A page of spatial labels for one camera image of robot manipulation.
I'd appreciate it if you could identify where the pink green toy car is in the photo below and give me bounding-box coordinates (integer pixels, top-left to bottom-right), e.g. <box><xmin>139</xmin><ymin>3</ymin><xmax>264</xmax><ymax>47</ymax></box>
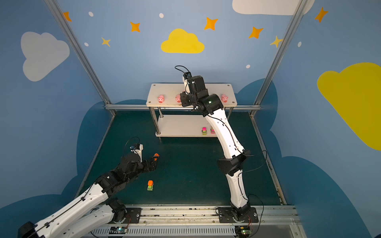
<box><xmin>201</xmin><ymin>127</ymin><xmax>207</xmax><ymax>135</ymax></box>

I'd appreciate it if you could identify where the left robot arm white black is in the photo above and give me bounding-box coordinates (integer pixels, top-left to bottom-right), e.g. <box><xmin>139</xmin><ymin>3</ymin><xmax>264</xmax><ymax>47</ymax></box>
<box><xmin>17</xmin><ymin>152</ymin><xmax>160</xmax><ymax>238</ymax></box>

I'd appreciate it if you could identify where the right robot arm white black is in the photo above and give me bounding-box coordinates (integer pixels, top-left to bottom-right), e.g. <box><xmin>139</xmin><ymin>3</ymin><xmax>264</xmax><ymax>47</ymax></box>
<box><xmin>180</xmin><ymin>72</ymin><xmax>251</xmax><ymax>222</ymax></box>

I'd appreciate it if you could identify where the white two-tier shelf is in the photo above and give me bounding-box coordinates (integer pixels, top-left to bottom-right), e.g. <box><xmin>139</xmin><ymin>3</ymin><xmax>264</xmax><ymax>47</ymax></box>
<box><xmin>145</xmin><ymin>83</ymin><xmax>238</xmax><ymax>138</ymax></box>

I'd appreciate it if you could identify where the orange toy car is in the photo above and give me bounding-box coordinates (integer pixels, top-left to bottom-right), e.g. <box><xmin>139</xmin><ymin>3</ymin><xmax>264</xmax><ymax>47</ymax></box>
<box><xmin>153</xmin><ymin>153</ymin><xmax>160</xmax><ymax>161</ymax></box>

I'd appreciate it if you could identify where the orange green toy truck left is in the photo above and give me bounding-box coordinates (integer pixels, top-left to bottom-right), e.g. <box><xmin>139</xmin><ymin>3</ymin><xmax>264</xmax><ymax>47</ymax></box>
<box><xmin>147</xmin><ymin>180</ymin><xmax>154</xmax><ymax>191</ymax></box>

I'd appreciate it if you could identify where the left controller board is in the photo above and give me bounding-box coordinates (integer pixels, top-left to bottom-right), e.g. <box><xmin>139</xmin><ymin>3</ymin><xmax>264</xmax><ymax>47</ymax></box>
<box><xmin>109</xmin><ymin>227</ymin><xmax>128</xmax><ymax>235</ymax></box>

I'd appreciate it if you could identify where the controller board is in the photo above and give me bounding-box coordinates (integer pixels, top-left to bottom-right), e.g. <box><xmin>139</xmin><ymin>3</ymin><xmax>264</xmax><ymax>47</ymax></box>
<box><xmin>234</xmin><ymin>226</ymin><xmax>252</xmax><ymax>238</ymax></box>
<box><xmin>109</xmin><ymin>227</ymin><xmax>128</xmax><ymax>235</ymax></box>

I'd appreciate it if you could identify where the right controller board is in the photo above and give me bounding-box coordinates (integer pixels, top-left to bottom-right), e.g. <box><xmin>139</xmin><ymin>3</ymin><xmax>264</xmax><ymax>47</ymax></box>
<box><xmin>234</xmin><ymin>226</ymin><xmax>252</xmax><ymax>238</ymax></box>

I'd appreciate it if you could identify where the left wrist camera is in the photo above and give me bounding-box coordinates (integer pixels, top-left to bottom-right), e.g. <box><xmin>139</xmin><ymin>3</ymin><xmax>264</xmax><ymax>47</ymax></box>
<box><xmin>130</xmin><ymin>143</ymin><xmax>143</xmax><ymax>162</ymax></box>

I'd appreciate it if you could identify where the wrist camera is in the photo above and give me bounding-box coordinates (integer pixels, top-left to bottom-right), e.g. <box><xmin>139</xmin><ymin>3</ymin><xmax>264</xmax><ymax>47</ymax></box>
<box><xmin>130</xmin><ymin>143</ymin><xmax>143</xmax><ymax>162</ymax></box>
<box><xmin>183</xmin><ymin>71</ymin><xmax>191</xmax><ymax>94</ymax></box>

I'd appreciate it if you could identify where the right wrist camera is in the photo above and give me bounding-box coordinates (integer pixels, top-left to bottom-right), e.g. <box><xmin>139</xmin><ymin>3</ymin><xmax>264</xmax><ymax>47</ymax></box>
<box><xmin>183</xmin><ymin>71</ymin><xmax>191</xmax><ymax>94</ymax></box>

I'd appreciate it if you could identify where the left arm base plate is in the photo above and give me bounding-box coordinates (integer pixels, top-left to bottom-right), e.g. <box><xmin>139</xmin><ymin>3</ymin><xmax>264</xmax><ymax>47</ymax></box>
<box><xmin>111</xmin><ymin>207</ymin><xmax>142</xmax><ymax>225</ymax></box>

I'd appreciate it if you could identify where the right aluminium frame post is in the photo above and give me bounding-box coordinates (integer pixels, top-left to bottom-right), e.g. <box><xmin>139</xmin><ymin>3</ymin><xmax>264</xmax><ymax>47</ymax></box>
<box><xmin>250</xmin><ymin>0</ymin><xmax>309</xmax><ymax>119</ymax></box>

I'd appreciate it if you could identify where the aluminium frame post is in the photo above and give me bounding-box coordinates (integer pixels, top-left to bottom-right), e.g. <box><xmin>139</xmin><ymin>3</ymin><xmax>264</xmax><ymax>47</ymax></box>
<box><xmin>250</xmin><ymin>0</ymin><xmax>309</xmax><ymax>119</ymax></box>
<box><xmin>44</xmin><ymin>0</ymin><xmax>112</xmax><ymax>106</ymax></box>

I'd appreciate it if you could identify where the rear aluminium frame bar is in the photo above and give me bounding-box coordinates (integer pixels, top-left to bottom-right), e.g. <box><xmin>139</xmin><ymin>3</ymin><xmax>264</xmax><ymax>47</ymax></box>
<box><xmin>105</xmin><ymin>104</ymin><xmax>261</xmax><ymax>111</ymax></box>

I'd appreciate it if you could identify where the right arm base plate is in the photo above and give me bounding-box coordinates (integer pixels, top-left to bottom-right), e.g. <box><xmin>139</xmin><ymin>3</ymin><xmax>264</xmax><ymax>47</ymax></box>
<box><xmin>215</xmin><ymin>207</ymin><xmax>259</xmax><ymax>224</ymax></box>

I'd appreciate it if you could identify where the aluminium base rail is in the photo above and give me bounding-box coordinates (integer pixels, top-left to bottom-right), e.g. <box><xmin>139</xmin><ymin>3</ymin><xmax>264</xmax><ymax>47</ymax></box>
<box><xmin>81</xmin><ymin>205</ymin><xmax>307</xmax><ymax>238</ymax></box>

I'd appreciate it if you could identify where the left aluminium frame post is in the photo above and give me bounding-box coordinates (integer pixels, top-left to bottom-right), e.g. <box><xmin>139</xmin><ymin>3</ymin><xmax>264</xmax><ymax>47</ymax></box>
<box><xmin>44</xmin><ymin>0</ymin><xmax>112</xmax><ymax>106</ymax></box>

